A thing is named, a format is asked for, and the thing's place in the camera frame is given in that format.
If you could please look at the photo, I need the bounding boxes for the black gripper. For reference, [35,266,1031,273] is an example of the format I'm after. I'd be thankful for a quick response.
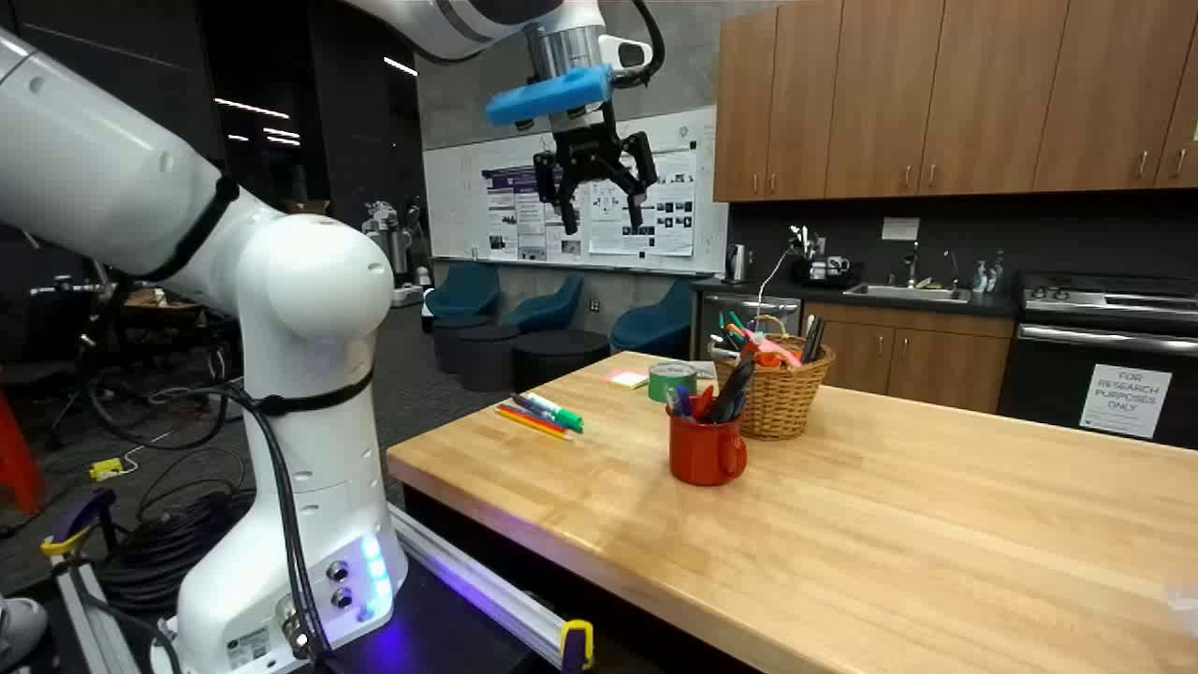
[533,103,663,240]

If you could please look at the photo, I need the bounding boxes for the printed research poster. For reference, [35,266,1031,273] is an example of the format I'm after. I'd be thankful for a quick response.
[476,145,705,266]

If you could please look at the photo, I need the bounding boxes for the white poster board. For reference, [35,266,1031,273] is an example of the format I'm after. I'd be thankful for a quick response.
[422,99,733,280]

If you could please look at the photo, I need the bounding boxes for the black ottoman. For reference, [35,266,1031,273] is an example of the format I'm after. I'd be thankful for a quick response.
[432,320,516,381]
[511,324,619,393]

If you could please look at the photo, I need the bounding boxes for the stainless steel dishwasher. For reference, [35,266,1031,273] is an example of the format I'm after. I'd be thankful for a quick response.
[693,289,810,364]

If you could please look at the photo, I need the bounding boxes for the green white marker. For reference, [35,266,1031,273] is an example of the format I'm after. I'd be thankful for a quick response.
[513,388,587,436]

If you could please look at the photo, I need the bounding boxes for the countertop coffee machine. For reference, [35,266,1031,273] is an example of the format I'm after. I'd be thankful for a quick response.
[788,222,859,293]

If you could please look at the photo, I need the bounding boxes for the red marker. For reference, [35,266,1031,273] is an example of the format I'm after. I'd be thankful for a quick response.
[497,395,574,435]

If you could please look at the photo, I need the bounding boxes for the orange plastic object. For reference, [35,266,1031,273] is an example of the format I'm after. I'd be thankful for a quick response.
[744,331,804,375]

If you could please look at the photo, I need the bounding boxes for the orange marker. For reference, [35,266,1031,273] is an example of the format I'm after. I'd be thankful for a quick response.
[493,400,568,441]

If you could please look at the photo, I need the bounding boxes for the black silver marker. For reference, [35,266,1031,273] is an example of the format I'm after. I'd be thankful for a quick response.
[797,311,831,366]

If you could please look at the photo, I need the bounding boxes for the wicker basket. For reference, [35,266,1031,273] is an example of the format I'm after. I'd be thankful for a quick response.
[710,338,840,441]

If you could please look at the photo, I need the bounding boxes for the red mug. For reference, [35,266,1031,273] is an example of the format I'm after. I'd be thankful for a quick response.
[668,409,754,489]

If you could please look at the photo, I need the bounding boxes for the chrome faucet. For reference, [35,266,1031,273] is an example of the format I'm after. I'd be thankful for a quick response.
[903,240,967,298]

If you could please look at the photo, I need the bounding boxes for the steel kitchen sink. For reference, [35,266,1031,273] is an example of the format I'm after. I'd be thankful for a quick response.
[843,280,979,308]

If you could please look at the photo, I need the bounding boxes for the wooden upper cabinets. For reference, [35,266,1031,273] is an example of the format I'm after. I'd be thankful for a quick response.
[710,0,1198,205]

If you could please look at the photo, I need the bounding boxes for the wide wooden lower cabinet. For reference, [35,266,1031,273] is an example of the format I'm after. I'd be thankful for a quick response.
[804,298,1020,414]

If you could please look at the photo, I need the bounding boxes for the black kitchen countertop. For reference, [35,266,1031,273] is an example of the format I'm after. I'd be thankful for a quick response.
[693,278,1022,320]

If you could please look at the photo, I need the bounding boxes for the stainless steel oven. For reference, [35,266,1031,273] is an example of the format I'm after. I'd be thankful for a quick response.
[997,270,1198,451]

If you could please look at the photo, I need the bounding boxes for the white paper sign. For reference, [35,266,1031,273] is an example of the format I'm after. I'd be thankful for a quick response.
[1075,359,1176,441]

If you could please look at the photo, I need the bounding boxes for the red floor object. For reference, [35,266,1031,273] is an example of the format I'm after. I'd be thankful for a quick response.
[0,388,50,520]

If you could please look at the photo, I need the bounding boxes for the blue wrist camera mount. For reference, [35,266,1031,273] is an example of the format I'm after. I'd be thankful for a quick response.
[485,64,619,130]

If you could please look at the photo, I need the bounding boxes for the white power cable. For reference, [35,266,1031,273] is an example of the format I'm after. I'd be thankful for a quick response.
[744,240,804,311]

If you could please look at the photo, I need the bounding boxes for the white wall plate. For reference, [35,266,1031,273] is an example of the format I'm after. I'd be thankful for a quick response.
[878,212,926,248]

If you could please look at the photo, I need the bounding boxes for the aluminium frame rail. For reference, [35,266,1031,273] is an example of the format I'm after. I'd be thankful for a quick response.
[382,501,601,674]

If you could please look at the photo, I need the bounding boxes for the blue yellow rail clamp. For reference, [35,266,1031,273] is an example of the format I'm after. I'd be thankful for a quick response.
[556,618,601,674]

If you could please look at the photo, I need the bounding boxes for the black cable coil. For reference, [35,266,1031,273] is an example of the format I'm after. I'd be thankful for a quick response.
[94,475,260,618]

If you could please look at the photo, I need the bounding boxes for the yellow cable connector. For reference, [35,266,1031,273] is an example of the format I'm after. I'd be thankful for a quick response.
[84,451,138,486]

